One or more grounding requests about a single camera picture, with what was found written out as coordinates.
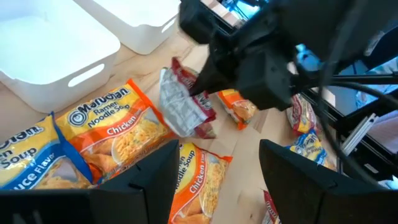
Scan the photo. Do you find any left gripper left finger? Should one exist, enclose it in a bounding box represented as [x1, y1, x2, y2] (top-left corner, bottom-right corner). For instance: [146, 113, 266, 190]
[0, 139, 180, 224]

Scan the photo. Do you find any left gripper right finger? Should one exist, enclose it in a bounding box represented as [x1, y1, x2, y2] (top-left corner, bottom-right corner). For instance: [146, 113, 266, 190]
[259, 139, 398, 224]

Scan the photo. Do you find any white plastic bin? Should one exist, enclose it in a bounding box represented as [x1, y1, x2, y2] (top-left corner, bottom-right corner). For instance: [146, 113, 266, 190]
[0, 0, 121, 114]
[73, 0, 182, 56]

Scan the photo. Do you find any blue Maruchan ramen packet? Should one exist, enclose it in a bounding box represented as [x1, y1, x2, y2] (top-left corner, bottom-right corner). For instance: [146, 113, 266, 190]
[0, 111, 94, 190]
[287, 129, 336, 171]

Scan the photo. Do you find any black aluminium table frame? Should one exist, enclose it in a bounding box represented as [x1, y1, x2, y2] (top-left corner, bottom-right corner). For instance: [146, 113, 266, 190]
[198, 0, 398, 181]

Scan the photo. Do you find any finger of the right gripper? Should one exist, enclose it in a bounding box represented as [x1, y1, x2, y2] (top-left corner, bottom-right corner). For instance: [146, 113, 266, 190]
[190, 62, 241, 95]
[190, 54, 229, 95]

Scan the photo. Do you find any orange Maruchan ramen packet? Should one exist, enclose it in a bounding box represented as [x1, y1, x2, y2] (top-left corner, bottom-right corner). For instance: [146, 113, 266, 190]
[216, 88, 259, 131]
[167, 142, 233, 224]
[55, 78, 174, 184]

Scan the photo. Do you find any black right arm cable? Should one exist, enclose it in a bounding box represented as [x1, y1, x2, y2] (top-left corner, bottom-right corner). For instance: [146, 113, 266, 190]
[315, 55, 398, 187]

